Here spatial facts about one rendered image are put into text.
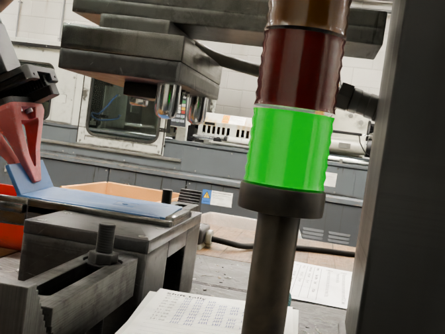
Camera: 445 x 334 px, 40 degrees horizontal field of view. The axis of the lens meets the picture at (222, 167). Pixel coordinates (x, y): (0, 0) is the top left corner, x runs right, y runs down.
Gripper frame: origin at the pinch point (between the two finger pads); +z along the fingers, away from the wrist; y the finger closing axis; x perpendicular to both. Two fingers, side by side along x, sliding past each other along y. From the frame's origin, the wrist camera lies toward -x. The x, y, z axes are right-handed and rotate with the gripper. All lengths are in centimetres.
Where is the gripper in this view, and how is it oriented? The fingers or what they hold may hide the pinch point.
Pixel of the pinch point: (30, 175)
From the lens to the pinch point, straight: 62.1
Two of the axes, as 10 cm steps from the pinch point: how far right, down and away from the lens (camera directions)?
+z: 3.7, 9.3, 0.2
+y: 9.2, -3.6, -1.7
